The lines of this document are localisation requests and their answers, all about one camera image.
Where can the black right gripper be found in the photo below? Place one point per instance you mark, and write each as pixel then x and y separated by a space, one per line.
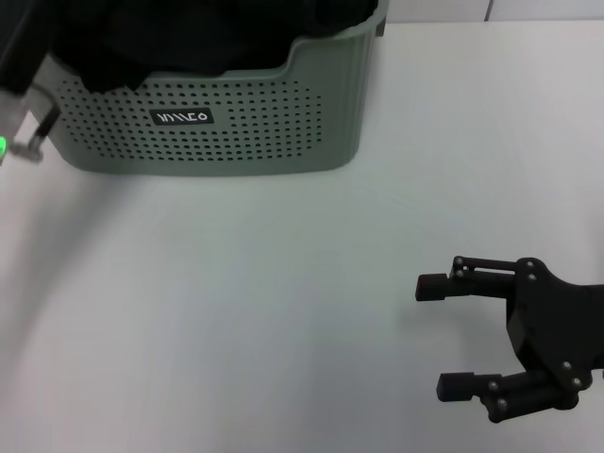
pixel 557 321

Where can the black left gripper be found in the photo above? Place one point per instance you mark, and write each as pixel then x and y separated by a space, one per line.
pixel 21 38

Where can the dark towel pile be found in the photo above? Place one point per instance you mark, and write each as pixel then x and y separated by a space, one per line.
pixel 189 33

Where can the green perforated storage box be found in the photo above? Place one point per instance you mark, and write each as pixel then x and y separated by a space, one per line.
pixel 264 118

